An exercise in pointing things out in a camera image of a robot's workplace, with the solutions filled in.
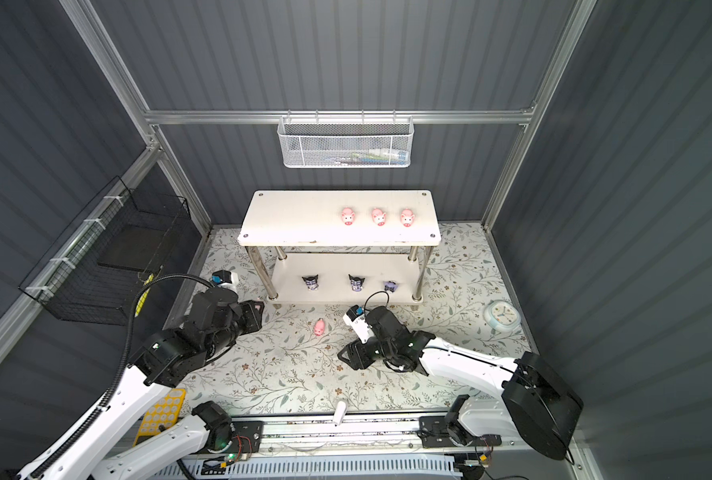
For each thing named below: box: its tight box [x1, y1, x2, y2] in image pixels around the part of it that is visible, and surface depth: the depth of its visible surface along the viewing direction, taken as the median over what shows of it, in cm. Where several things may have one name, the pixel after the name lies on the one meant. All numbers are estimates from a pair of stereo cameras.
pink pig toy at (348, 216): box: [341, 207, 356, 226], surface depth 75 cm
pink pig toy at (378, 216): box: [371, 207, 387, 227], surface depth 74 cm
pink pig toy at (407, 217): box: [400, 208, 415, 228], surface depth 74 cm
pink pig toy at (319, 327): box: [314, 317, 325, 337], surface depth 93 cm
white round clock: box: [483, 299, 522, 332], surface depth 93 cm
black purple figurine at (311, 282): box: [302, 274, 319, 291], surface depth 93 cm
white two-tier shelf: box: [237, 190, 442, 304], surface depth 78 cm
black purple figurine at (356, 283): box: [348, 274, 365, 292], surface depth 93 cm
